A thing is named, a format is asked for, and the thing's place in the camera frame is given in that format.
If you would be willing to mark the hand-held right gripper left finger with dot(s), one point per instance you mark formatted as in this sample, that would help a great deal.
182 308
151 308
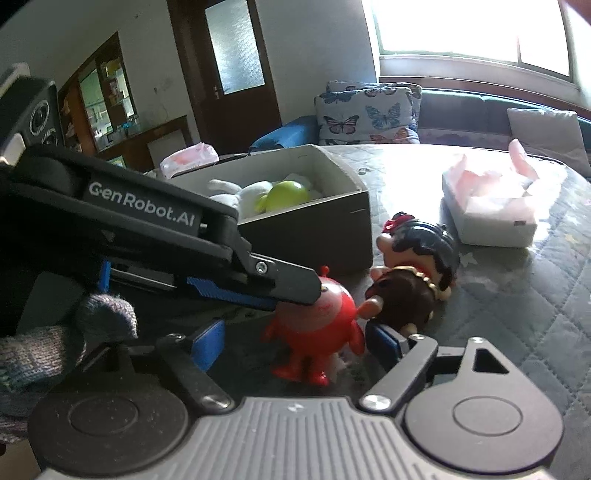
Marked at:
208 346

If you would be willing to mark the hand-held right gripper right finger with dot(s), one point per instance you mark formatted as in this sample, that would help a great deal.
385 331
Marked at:
385 344

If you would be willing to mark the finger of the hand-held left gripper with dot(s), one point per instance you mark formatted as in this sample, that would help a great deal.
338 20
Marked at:
231 293
286 279

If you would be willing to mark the grey cardboard box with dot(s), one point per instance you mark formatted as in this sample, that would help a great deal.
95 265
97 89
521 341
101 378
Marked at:
300 230

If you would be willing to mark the red round toy figure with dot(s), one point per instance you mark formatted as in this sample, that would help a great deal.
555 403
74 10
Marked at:
318 327

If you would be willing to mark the black-haired doll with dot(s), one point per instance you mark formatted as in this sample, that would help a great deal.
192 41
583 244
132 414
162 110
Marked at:
415 286

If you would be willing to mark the green round toy figure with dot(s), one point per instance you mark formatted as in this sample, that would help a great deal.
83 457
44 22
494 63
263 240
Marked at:
286 194

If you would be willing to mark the white plush rabbit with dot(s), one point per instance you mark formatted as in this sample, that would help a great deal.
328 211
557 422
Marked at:
249 194

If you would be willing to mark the person's left hand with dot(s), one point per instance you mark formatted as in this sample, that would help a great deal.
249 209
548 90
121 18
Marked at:
55 346

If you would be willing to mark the low wooden sideboard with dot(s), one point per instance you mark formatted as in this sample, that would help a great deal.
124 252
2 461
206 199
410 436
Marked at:
138 143

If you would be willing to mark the white panel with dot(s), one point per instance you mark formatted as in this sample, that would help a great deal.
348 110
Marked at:
164 150

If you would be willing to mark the pink plastic bag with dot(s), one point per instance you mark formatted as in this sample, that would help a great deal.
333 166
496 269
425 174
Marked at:
189 157

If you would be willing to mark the tall wooden display cabinet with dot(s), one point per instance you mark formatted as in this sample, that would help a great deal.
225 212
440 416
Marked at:
92 110

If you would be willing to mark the dark wooden door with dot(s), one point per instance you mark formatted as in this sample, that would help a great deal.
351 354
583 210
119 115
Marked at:
194 92

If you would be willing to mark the grey star quilt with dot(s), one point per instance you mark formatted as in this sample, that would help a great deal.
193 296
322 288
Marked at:
531 300

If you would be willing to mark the white tissue pack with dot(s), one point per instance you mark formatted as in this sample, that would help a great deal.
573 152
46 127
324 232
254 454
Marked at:
489 221

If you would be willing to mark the butterfly print pillow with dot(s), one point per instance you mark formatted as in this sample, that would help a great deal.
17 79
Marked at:
369 86
364 117

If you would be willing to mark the teal sofa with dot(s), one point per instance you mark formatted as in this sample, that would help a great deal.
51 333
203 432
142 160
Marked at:
452 110

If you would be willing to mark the grey pillow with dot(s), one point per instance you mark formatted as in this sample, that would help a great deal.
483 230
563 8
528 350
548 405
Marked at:
549 134

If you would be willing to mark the bright window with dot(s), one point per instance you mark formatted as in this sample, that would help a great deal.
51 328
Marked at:
461 27

